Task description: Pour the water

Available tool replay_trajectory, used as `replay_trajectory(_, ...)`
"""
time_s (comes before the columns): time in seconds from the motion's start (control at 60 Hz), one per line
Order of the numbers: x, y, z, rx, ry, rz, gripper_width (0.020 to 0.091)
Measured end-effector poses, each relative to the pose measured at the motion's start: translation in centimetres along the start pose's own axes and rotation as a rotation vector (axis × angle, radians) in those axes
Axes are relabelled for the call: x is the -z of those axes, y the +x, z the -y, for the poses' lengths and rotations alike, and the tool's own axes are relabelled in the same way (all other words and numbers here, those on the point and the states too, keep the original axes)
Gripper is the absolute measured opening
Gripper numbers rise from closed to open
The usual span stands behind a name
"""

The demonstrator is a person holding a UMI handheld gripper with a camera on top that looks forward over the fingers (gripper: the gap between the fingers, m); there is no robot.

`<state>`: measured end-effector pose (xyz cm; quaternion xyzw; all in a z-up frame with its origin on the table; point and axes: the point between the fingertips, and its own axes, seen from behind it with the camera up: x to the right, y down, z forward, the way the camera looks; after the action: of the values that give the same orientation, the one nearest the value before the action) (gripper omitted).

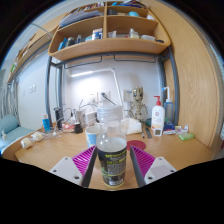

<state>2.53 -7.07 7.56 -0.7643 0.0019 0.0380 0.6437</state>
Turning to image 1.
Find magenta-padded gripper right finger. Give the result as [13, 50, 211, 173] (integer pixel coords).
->
[129, 144, 177, 189]

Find green flat pack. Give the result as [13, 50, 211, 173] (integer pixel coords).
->
[178, 132, 196, 141]

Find small white digital timer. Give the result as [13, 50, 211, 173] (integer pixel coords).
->
[153, 127, 163, 138]

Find clear plastic drink bottle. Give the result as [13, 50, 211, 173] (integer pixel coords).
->
[95, 103, 128, 189]

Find brown tree figure toy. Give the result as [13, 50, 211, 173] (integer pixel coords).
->
[128, 86, 149, 124]

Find small blue white bottle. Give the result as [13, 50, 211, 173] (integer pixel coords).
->
[41, 113, 52, 134]

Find grey metal frame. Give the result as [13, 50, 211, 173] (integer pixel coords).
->
[44, 46, 181, 136]

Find white pump bottle red top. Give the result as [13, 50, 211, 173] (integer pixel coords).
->
[150, 95, 166, 137]

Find black electric shaver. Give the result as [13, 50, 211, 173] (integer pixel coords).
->
[53, 106, 64, 130]

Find white tissue pack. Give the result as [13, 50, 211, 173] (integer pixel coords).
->
[120, 117, 143, 136]

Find white desk lamp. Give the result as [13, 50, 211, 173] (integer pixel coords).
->
[69, 68, 124, 118]

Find white wall panel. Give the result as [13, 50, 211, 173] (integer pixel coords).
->
[123, 89, 134, 111]

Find small white round object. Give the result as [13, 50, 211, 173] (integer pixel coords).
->
[31, 131, 44, 142]
[20, 137, 33, 149]

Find white crumpled packet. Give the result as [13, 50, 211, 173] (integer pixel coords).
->
[174, 125, 190, 135]

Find white cup with blue print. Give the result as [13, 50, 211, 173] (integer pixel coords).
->
[85, 125, 102, 149]

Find white wall socket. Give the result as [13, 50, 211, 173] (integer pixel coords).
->
[98, 90, 111, 103]
[88, 93, 98, 104]

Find white charger block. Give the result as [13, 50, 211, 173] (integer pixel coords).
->
[84, 111, 98, 127]

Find wooden shelf unit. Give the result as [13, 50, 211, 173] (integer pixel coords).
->
[47, 0, 172, 62]

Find teal pillow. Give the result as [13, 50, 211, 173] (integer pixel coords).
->
[0, 114, 34, 151]

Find flat round red coaster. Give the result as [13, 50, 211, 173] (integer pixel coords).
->
[125, 139, 147, 152]

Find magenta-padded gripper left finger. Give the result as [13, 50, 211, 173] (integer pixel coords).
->
[49, 145, 99, 189]

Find long wooden wall shelf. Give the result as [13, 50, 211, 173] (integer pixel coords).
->
[6, 13, 64, 84]

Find blue box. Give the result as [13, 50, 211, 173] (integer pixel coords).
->
[162, 122, 177, 136]

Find dark comb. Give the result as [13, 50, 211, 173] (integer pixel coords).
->
[141, 126, 154, 139]

